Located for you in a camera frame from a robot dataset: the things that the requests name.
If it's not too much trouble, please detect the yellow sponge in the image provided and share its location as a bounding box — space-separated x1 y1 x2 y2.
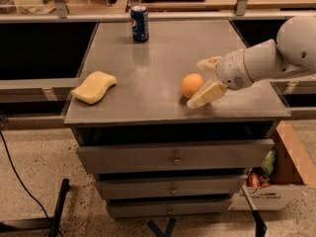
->
71 71 117 105

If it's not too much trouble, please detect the black cable on floor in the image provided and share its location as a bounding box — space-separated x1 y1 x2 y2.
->
0 130 63 237

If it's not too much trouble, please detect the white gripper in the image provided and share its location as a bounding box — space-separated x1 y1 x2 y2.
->
187 48 253 110

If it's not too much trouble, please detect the blue pepsi can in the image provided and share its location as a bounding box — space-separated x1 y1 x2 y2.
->
130 5 149 42

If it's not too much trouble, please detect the middle grey drawer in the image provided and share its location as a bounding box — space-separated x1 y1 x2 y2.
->
96 175 246 200

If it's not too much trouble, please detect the grey drawer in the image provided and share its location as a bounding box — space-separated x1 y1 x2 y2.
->
107 198 231 218
96 175 246 200
77 139 274 174

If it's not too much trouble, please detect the cardboard box of snacks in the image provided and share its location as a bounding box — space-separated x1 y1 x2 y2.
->
229 121 316 211

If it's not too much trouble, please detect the top grey drawer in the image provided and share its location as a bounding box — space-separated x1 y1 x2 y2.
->
77 139 274 174

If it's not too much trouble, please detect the black tool handle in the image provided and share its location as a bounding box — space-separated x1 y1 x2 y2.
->
241 185 268 237

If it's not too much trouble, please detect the green snack bag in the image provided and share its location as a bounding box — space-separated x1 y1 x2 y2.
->
261 150 277 176

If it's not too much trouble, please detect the black metal stand leg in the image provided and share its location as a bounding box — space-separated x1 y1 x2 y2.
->
48 179 70 237

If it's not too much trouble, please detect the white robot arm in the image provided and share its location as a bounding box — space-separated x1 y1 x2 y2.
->
187 16 316 110

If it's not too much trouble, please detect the grey drawer cabinet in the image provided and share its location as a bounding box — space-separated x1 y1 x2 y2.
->
64 21 288 205

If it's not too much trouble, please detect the orange fruit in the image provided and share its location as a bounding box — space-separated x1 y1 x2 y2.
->
181 73 204 99

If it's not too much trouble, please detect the bottom grey drawer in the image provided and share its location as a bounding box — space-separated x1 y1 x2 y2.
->
107 198 231 218

